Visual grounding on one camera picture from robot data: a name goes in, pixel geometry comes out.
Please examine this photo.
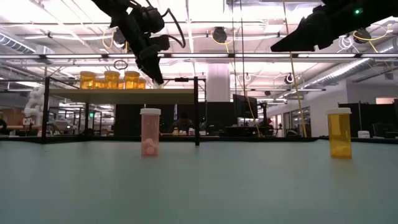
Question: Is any black metal shelf frame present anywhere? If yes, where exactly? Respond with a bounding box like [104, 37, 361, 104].
[41, 75, 208, 147]

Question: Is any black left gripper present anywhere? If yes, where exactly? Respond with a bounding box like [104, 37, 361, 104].
[111, 6, 165, 85]

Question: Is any yellow hanging cable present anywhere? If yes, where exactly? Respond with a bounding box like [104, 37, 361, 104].
[282, 0, 308, 138]

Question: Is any pink medicine bottle white cap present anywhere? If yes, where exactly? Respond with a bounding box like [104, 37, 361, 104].
[140, 108, 162, 158]

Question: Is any black computer monitor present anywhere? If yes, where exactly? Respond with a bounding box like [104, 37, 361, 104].
[233, 94, 259, 119]

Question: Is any black office partition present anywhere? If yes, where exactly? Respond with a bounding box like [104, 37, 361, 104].
[338, 98, 398, 139]

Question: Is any black hanging cable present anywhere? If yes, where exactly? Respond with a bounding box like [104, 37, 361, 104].
[230, 0, 236, 84]

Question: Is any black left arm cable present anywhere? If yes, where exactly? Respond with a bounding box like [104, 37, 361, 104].
[161, 7, 187, 49]

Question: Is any white robot figure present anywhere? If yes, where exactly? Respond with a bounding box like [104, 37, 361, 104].
[23, 86, 45, 136]

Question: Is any amber bottle with mixed capsules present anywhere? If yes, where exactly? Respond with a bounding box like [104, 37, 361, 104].
[124, 70, 141, 90]

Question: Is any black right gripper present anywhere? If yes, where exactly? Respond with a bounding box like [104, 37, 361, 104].
[270, 0, 398, 52]

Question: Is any black cable ring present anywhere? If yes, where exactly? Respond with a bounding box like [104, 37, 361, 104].
[113, 58, 129, 71]

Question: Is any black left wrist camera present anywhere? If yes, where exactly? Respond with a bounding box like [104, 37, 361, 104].
[148, 34, 171, 51]

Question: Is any yellow medicine bottle white cap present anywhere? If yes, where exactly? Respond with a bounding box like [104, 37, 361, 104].
[325, 107, 353, 160]

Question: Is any person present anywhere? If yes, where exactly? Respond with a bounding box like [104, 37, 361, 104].
[170, 112, 196, 135]

